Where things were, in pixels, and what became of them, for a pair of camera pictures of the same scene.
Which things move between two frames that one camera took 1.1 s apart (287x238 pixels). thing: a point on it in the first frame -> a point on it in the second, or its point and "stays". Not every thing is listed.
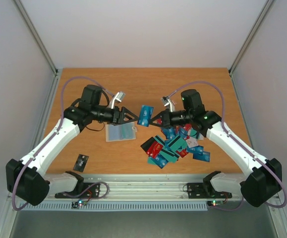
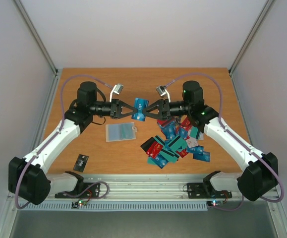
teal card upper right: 193,133 stays
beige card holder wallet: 120,132 stays
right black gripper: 163,118 -> 163,109
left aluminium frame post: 36,35 stays
